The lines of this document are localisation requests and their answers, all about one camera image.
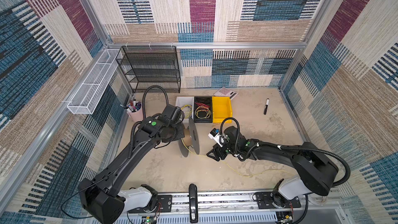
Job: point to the black white marker pen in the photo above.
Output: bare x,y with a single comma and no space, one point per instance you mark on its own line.
266,107

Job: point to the black mesh shelf rack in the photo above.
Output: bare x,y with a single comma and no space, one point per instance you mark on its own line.
145,66

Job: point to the grey perforated cable spool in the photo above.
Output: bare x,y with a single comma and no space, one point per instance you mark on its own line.
190,139

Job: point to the black plastic bin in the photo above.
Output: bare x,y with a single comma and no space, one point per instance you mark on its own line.
202,110

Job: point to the white plastic bin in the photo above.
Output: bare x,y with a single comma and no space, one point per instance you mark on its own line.
186,104

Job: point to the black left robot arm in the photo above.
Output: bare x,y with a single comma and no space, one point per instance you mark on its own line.
101,196

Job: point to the white wire mesh basket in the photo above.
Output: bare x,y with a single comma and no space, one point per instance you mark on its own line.
89,93

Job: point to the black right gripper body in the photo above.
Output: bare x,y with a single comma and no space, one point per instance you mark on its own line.
223,151

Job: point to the pink pen cup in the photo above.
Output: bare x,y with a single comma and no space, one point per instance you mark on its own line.
134,110

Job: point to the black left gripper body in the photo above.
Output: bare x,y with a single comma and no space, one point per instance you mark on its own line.
179,131

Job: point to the yellow plastic bin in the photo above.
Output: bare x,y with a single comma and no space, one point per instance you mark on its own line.
221,108

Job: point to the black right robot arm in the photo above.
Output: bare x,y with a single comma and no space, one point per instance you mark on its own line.
317,170

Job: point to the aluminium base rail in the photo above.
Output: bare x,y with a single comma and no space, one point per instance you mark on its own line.
236,207

